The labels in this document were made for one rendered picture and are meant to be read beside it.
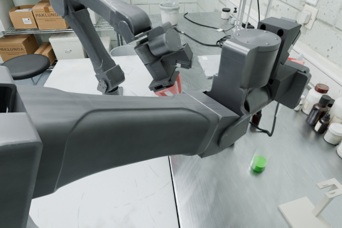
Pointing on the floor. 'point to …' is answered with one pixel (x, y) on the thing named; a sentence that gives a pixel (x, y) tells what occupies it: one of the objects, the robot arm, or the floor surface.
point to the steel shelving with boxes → (43, 20)
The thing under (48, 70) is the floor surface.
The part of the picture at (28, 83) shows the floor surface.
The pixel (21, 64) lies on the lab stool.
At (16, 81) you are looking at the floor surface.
